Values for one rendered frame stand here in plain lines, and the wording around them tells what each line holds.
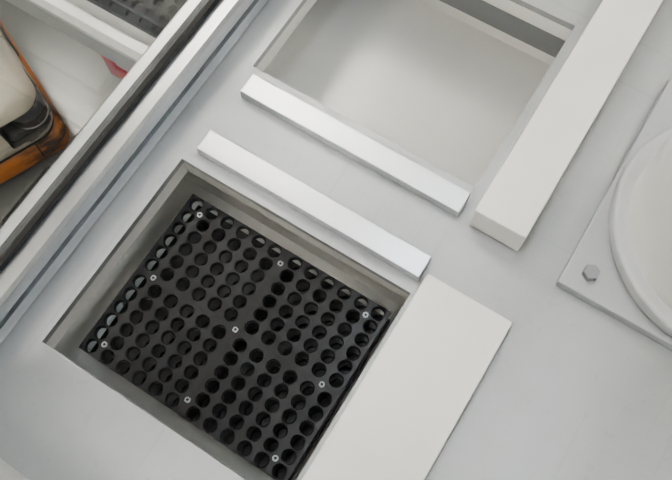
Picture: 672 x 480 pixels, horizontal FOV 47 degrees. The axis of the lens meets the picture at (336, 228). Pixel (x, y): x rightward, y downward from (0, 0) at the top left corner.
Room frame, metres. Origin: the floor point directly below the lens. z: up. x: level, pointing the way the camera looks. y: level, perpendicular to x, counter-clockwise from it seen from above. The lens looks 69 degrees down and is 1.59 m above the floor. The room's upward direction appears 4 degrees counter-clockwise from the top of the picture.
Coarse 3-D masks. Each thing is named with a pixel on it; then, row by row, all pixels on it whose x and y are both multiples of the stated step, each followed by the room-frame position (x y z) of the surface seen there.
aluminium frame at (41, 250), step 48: (240, 0) 0.45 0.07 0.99; (192, 48) 0.40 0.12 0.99; (144, 96) 0.36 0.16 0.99; (192, 96) 0.38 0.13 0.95; (96, 144) 0.31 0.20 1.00; (144, 144) 0.32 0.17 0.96; (96, 192) 0.27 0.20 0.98; (48, 240) 0.23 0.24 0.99; (0, 288) 0.19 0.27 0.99; (0, 336) 0.16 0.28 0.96
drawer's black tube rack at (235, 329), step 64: (192, 256) 0.24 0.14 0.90; (256, 256) 0.23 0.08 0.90; (128, 320) 0.18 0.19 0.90; (192, 320) 0.18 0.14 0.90; (256, 320) 0.17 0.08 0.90; (320, 320) 0.17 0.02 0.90; (384, 320) 0.17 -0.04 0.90; (192, 384) 0.12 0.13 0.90; (256, 384) 0.12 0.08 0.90; (320, 384) 0.11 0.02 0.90; (256, 448) 0.06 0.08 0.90
